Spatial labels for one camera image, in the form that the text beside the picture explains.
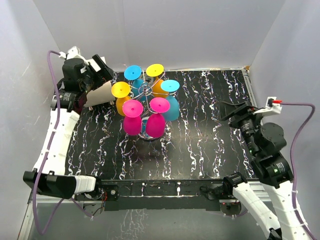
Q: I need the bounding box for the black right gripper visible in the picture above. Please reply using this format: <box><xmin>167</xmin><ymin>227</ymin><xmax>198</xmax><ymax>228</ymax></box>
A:
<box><xmin>217</xmin><ymin>100</ymin><xmax>265</xmax><ymax>155</ymax></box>

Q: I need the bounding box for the orange wine glass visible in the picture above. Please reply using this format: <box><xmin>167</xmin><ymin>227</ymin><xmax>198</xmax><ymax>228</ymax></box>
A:
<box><xmin>146</xmin><ymin>63</ymin><xmax>169</xmax><ymax>98</ymax></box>
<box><xmin>111</xmin><ymin>81</ymin><xmax>131</xmax><ymax>117</ymax></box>

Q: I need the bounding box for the blue wine glass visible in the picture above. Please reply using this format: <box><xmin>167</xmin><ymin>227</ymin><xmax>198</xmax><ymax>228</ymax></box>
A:
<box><xmin>124</xmin><ymin>65</ymin><xmax>145</xmax><ymax>102</ymax></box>
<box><xmin>160</xmin><ymin>79</ymin><xmax>180</xmax><ymax>122</ymax></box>

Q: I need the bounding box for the pink wine glass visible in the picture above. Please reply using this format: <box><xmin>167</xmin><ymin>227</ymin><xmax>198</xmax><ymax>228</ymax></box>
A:
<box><xmin>145</xmin><ymin>97</ymin><xmax>170</xmax><ymax>138</ymax></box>
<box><xmin>122</xmin><ymin>99</ymin><xmax>144</xmax><ymax>136</ymax></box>

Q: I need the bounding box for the orange wine glass front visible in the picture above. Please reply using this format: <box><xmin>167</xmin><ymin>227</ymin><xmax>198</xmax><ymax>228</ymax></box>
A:
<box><xmin>146</xmin><ymin>63</ymin><xmax>169</xmax><ymax>98</ymax></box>

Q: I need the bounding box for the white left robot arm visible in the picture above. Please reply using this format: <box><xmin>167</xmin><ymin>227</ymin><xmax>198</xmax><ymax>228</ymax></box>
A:
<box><xmin>23</xmin><ymin>54</ymin><xmax>114</xmax><ymax>200</ymax></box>

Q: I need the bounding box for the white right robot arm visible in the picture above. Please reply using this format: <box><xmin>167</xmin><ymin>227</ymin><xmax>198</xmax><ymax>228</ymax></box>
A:
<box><xmin>219</xmin><ymin>96</ymin><xmax>315</xmax><ymax>240</ymax></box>

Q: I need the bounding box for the white cylindrical box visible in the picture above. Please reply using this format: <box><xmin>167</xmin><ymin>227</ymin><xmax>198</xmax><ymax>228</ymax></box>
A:
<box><xmin>84</xmin><ymin>81</ymin><xmax>116</xmax><ymax>108</ymax></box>

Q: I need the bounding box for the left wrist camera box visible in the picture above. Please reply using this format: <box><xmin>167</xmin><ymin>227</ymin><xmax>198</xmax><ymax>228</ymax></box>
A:
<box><xmin>58</xmin><ymin>46</ymin><xmax>88</xmax><ymax>64</ymax></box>

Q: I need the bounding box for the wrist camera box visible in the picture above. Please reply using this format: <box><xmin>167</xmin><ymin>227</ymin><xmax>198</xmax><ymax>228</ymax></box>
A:
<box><xmin>253</xmin><ymin>96</ymin><xmax>283</xmax><ymax>117</ymax></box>
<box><xmin>58</xmin><ymin>46</ymin><xmax>88</xmax><ymax>64</ymax></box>

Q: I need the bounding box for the chrome wire wine glass rack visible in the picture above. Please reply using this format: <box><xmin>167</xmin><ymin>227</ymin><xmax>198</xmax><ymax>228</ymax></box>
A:
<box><xmin>139</xmin><ymin>68</ymin><xmax>179</xmax><ymax>141</ymax></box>

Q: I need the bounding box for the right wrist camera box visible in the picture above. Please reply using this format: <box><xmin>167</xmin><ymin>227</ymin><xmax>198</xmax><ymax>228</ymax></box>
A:
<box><xmin>253</xmin><ymin>96</ymin><xmax>283</xmax><ymax>117</ymax></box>

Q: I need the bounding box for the aluminium frame rail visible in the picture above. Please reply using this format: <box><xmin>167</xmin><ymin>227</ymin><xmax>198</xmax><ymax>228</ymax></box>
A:
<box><xmin>241</xmin><ymin>65</ymin><xmax>310</xmax><ymax>240</ymax></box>

